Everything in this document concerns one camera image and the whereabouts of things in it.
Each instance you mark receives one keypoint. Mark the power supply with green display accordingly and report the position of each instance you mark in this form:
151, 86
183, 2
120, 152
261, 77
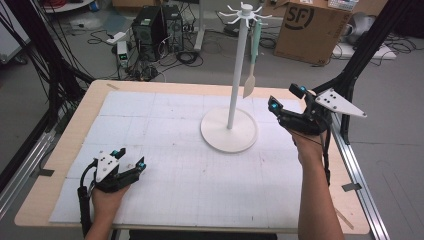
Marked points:
122, 53

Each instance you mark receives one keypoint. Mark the thin wooden stick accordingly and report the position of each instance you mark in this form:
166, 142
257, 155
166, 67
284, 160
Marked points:
346, 220

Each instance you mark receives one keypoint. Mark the person's left hand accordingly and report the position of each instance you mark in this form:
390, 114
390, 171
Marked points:
106, 203

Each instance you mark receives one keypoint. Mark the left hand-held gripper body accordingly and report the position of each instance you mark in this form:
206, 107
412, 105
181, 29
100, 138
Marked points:
106, 166

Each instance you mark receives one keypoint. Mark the slim black computer tower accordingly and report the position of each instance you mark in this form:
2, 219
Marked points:
173, 28

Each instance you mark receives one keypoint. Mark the white grid mat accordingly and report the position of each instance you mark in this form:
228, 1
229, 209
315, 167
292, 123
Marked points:
186, 133

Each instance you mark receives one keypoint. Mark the person's right hand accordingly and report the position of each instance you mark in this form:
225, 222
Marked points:
310, 148

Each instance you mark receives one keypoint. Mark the brown cardboard box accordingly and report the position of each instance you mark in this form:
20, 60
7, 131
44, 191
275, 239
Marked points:
310, 33

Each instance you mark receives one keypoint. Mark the white rounded device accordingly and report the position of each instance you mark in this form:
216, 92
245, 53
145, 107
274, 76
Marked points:
361, 25

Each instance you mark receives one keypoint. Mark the black tape piece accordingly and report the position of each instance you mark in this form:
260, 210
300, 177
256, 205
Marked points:
46, 172
351, 187

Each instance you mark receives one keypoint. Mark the white hook stand rack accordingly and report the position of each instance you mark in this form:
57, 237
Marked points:
237, 66

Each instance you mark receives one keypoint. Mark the white flat board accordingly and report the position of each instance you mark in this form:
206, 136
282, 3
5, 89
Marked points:
366, 52

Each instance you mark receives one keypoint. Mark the white power strip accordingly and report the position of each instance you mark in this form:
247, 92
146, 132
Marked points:
116, 37

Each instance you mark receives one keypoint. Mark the black metal frame strut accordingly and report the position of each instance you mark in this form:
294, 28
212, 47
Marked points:
366, 50

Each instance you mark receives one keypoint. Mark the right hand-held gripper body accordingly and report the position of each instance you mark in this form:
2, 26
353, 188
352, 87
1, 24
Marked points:
310, 120

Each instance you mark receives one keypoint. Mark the large black computer tower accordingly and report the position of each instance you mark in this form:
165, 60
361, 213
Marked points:
148, 33

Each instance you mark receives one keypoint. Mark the aluminium rail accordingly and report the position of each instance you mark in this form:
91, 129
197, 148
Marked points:
23, 170
360, 180

